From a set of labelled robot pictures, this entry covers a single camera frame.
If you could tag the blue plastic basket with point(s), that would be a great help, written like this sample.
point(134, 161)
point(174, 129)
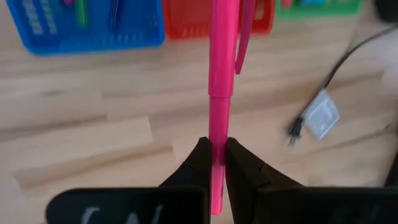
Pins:
point(93, 37)

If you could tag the teal marker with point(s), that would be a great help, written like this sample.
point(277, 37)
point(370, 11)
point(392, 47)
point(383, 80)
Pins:
point(81, 12)

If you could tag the pink clip marker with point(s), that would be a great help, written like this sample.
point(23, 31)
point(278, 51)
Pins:
point(220, 62)

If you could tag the green plastic basket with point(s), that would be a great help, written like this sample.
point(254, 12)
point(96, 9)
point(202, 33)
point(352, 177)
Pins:
point(326, 12)

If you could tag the short pink marker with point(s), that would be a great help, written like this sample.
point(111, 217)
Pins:
point(68, 2)

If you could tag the purple marker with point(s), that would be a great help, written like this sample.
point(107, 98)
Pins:
point(115, 15)

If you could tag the red plastic basket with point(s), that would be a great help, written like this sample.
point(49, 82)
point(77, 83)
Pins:
point(186, 21)

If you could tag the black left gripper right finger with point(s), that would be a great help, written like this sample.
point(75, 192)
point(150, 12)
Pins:
point(245, 180)

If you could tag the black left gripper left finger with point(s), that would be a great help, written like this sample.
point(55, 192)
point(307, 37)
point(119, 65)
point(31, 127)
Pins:
point(196, 174)

